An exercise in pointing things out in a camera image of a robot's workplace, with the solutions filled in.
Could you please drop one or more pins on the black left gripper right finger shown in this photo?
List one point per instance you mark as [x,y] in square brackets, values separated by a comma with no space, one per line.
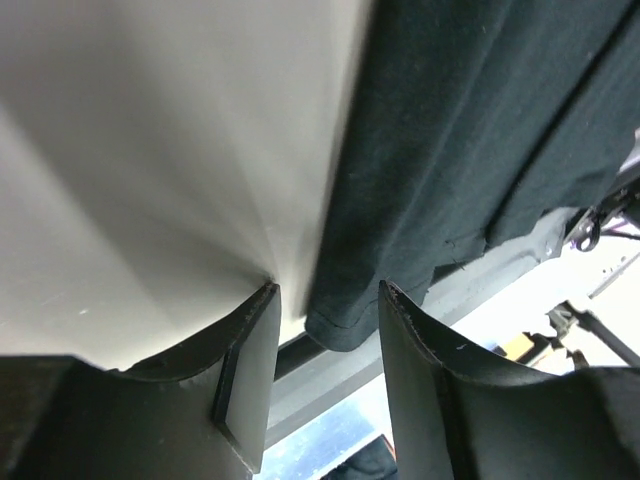
[460,411]

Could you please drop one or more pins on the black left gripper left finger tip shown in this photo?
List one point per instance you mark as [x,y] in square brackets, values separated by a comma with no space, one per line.
[197,410]

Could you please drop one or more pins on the black t shirt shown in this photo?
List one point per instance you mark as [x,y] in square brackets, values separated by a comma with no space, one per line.
[470,121]

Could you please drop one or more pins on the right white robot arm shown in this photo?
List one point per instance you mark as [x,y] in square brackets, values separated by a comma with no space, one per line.
[622,198]

